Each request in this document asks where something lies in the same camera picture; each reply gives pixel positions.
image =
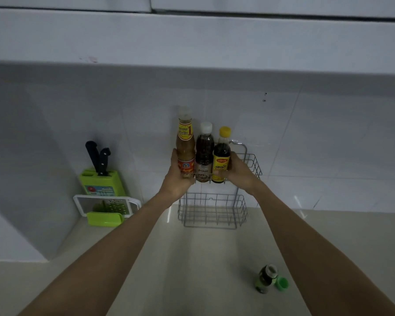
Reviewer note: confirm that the person's left hand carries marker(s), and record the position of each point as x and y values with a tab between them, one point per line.
176	185

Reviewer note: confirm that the person's right hand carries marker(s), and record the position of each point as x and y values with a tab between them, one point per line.
242	177

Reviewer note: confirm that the dark bottle yellow label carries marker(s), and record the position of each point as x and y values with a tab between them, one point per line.
221	154

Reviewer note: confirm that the tall brown sauce bottle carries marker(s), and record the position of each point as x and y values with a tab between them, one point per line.
185	148

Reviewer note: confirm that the dark bottle white cap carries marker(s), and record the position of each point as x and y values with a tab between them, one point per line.
204	151

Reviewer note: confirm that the small green label bottle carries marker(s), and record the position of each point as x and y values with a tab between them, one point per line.
266	279

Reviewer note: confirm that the green cap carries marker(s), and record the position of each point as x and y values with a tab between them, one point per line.
282	284

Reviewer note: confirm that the person's left forearm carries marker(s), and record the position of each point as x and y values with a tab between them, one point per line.
102	259

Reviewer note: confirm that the person's right forearm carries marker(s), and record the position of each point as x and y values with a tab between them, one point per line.
316	259

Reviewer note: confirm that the green knife block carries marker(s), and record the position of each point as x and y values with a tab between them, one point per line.
102	185

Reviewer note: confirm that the green plastic grater holder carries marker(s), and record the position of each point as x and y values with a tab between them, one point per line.
104	219

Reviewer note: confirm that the white upper cabinet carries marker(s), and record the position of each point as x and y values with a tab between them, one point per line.
197	39

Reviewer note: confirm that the white frame metal grater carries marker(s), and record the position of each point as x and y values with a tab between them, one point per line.
80	204

